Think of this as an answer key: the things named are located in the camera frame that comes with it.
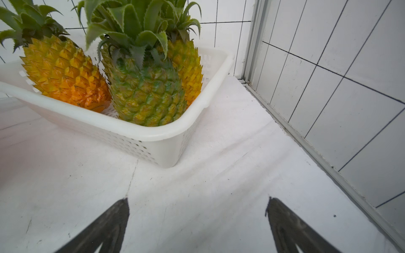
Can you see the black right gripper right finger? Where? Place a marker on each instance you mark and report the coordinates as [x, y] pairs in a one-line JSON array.
[[291, 233]]

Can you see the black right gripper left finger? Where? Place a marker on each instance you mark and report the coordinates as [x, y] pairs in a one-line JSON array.
[[105, 234]]

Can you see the orange yellow pineapple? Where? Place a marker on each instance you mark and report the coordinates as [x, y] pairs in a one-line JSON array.
[[56, 65]]

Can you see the yellow green pineapple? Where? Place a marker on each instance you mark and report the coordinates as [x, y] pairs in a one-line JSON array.
[[181, 49]]

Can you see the white plastic perforated basket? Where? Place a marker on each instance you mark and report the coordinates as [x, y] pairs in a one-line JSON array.
[[161, 145]]

